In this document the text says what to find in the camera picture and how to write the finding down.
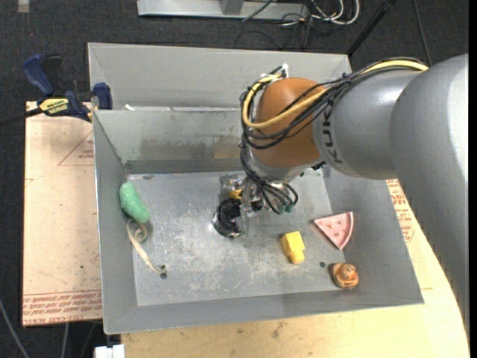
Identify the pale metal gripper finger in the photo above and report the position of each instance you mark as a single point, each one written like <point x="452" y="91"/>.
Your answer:
<point x="249" y="222"/>

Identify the black and silver round object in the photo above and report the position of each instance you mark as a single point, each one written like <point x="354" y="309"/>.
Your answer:
<point x="228" y="215"/>

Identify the yellow plastic block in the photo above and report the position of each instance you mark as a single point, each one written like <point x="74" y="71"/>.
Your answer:
<point x="293" y="245"/>

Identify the grey metal bin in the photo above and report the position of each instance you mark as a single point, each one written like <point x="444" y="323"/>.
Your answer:
<point x="208" y="267"/>

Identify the pink wedge with dots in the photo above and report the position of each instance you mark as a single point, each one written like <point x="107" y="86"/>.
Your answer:
<point x="337" y="229"/>

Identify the green bumpy oblong toy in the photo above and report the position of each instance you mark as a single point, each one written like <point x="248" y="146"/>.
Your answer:
<point x="133" y="203"/>

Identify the orange-brown round toy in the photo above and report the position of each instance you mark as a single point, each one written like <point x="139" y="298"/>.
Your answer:
<point x="344" y="275"/>

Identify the brown cardboard board, red print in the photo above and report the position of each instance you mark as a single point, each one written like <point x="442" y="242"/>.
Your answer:
<point x="59" y="215"/>

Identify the black cylinder on white bracket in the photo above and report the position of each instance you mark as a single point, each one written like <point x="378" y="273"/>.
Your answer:
<point x="322" y="169"/>

